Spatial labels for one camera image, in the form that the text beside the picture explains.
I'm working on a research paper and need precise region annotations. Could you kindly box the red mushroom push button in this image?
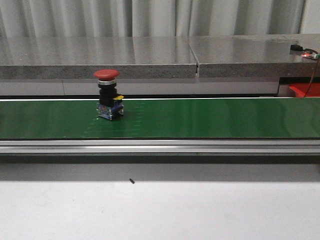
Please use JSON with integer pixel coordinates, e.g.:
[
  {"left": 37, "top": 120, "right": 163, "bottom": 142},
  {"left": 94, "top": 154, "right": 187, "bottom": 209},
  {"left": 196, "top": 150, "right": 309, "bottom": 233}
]
[{"left": 94, "top": 69, "right": 124, "bottom": 121}]

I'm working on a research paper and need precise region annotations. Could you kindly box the green conveyor belt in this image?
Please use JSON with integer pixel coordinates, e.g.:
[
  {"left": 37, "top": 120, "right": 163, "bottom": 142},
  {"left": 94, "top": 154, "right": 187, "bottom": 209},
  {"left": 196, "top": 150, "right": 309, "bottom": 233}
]
[{"left": 0, "top": 97, "right": 320, "bottom": 140}]

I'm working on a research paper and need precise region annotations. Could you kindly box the grey stone bench right slab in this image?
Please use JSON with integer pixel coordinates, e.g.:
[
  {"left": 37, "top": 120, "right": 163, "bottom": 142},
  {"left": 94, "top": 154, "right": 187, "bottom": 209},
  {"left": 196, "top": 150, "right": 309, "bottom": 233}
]
[{"left": 188, "top": 34, "right": 320, "bottom": 78}]

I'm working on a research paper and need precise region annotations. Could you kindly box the grey stone bench slab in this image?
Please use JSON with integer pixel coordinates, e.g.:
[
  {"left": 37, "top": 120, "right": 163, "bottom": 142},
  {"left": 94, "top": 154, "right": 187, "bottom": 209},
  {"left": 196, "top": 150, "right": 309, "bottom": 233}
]
[
  {"left": 188, "top": 34, "right": 320, "bottom": 78},
  {"left": 0, "top": 37, "right": 197, "bottom": 80}
]

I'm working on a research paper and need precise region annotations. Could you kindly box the red plastic bin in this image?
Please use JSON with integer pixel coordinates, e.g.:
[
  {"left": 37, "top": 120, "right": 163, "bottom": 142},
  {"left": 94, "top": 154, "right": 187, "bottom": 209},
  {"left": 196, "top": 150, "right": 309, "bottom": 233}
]
[{"left": 289, "top": 83, "right": 320, "bottom": 98}]

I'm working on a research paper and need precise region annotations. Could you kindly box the grey stone bench left slab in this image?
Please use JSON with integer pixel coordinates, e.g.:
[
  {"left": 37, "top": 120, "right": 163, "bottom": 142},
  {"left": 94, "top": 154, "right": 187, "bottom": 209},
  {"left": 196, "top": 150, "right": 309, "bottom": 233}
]
[{"left": 0, "top": 37, "right": 197, "bottom": 80}]

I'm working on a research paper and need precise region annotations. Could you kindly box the black connector plug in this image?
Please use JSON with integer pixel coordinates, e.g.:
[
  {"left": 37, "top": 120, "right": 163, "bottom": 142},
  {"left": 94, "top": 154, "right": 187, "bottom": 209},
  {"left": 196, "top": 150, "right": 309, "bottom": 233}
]
[{"left": 290, "top": 44, "right": 304, "bottom": 52}]

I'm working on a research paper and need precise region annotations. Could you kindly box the small lit circuit board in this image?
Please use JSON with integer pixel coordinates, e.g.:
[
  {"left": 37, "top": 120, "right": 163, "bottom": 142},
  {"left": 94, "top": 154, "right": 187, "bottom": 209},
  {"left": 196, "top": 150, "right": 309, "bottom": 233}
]
[{"left": 301, "top": 50, "right": 320, "bottom": 60}]

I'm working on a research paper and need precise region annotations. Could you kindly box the grey pleated curtain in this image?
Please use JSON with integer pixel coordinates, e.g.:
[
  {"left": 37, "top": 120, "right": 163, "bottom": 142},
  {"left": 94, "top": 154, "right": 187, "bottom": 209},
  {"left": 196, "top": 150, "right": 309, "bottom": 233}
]
[{"left": 0, "top": 0, "right": 320, "bottom": 38}]

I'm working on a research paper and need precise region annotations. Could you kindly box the aluminium conveyor frame rail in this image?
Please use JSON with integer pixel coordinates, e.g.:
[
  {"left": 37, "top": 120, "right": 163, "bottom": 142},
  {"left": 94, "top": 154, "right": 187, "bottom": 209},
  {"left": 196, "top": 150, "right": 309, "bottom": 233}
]
[{"left": 0, "top": 139, "right": 320, "bottom": 156}]

